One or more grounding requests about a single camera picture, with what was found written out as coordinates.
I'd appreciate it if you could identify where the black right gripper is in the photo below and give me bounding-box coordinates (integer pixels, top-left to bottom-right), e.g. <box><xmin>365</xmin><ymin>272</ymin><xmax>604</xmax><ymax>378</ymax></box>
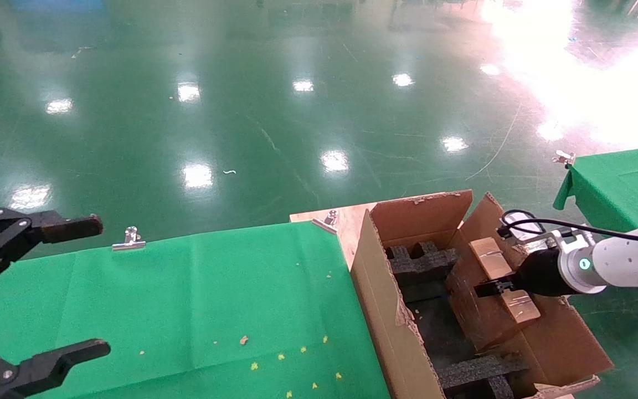
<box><xmin>474</xmin><ymin>248</ymin><xmax>567</xmax><ymax>298</ymax></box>

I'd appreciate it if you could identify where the small brown cardboard box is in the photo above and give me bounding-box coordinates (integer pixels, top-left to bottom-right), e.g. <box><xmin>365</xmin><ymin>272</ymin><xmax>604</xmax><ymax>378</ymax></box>
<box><xmin>445</xmin><ymin>237</ymin><xmax>541</xmax><ymax>351</ymax></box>

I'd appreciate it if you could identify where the large open cardboard carton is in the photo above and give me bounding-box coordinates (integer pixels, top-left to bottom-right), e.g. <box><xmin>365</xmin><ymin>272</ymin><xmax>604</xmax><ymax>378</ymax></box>
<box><xmin>336</xmin><ymin>190</ymin><xmax>613</xmax><ymax>399</ymax></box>

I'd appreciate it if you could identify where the black notched foam insert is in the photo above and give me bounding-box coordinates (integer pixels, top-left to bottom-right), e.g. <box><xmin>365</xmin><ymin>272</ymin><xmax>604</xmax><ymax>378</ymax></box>
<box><xmin>385</xmin><ymin>241</ymin><xmax>459</xmax><ymax>303</ymax></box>

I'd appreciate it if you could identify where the black cross foam insert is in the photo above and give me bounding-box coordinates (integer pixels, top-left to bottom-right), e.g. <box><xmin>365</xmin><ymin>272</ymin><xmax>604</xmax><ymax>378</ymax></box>
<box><xmin>435</xmin><ymin>354</ymin><xmax>530</xmax><ymax>399</ymax></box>

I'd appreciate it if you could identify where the large green table cloth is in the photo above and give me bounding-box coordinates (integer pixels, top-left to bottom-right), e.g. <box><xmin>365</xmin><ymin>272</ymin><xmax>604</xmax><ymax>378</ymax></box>
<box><xmin>0</xmin><ymin>222</ymin><xmax>392</xmax><ymax>399</ymax></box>

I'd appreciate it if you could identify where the green cloth with draped corner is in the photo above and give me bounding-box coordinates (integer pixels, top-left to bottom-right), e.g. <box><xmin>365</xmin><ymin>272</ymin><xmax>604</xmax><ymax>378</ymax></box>
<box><xmin>553</xmin><ymin>145</ymin><xmax>638</xmax><ymax>233</ymax></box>

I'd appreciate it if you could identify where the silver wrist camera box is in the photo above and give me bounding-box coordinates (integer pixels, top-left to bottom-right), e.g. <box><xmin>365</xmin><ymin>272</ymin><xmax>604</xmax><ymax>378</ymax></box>
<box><xmin>499</xmin><ymin>213</ymin><xmax>596</xmax><ymax>255</ymax></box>

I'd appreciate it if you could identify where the black camera cable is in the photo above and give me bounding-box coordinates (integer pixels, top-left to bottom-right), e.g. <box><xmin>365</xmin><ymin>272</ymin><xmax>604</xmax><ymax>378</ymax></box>
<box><xmin>499</xmin><ymin>209</ymin><xmax>638</xmax><ymax>248</ymax></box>

